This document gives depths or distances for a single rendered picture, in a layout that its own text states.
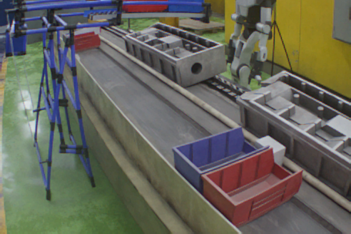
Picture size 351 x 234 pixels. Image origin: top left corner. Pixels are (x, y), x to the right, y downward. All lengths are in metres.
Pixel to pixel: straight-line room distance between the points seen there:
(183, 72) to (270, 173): 1.01
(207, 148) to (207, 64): 0.95
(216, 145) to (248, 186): 0.23
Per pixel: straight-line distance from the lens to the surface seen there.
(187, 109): 1.83
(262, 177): 1.28
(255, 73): 2.75
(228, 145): 1.35
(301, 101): 1.63
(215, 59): 2.17
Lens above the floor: 1.54
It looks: 25 degrees down
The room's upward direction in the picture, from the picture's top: straight up
